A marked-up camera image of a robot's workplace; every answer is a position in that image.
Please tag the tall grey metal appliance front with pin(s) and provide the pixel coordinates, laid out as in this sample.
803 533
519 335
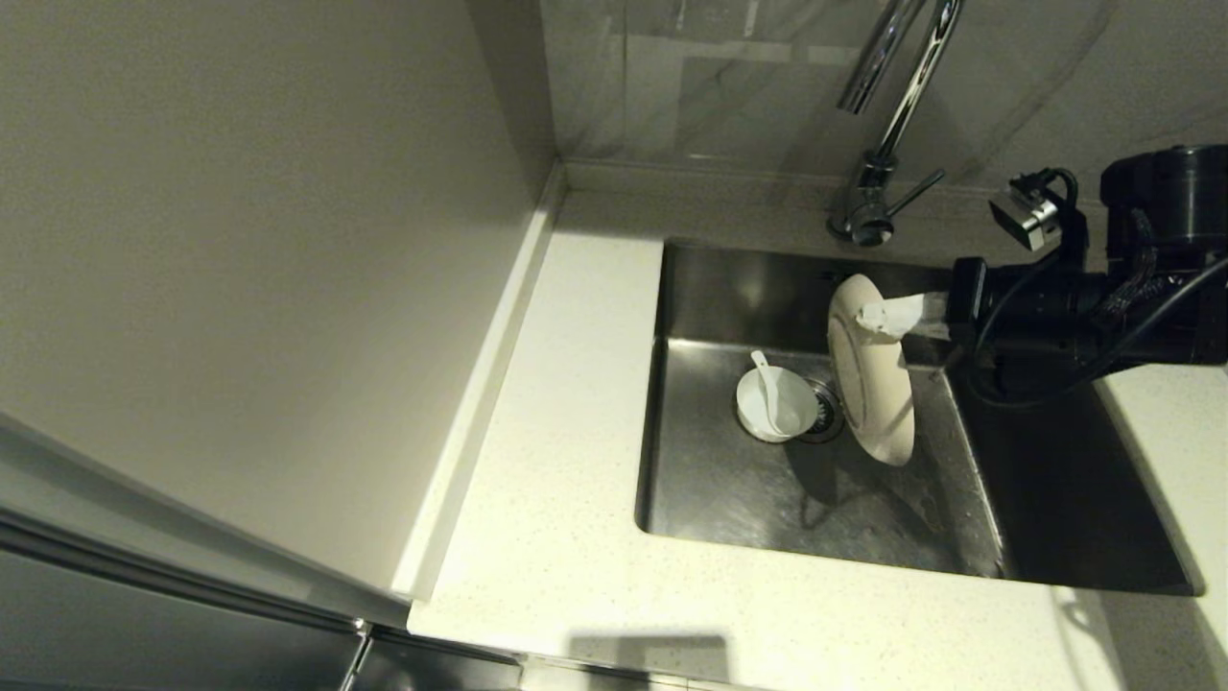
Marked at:
144 614

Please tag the round metal drain strainer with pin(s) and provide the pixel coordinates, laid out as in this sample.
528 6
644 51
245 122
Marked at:
827 408

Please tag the white round plate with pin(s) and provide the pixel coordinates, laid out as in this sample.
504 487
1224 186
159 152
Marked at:
878 393

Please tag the chrome gooseneck faucet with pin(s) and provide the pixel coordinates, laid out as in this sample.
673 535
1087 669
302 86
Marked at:
868 206

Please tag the small white bowl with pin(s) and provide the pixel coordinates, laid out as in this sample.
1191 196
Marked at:
798 408

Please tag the stainless steel sink basin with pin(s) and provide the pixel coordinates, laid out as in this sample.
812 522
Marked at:
748 499

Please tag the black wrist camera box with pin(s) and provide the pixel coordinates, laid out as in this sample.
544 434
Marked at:
1025 213

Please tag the white ceramic spoon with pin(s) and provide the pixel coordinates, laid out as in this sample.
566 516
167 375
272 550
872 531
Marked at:
767 398

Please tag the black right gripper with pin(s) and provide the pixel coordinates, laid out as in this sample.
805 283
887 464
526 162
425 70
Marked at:
1041 317

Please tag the grey base cabinet front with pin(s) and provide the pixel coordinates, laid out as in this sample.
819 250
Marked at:
432 672

